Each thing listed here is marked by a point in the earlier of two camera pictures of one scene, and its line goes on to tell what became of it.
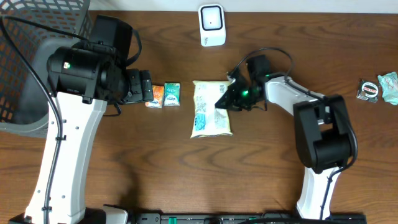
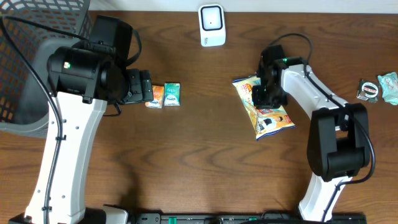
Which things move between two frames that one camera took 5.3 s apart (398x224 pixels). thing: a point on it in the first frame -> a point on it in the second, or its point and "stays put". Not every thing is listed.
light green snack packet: [389, 84] stays put
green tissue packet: [171, 94] stays put
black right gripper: [229, 101] -> [259, 103]
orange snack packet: [158, 94] stays put
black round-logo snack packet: [368, 89] stays put
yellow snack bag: [209, 120] -> [266, 121]
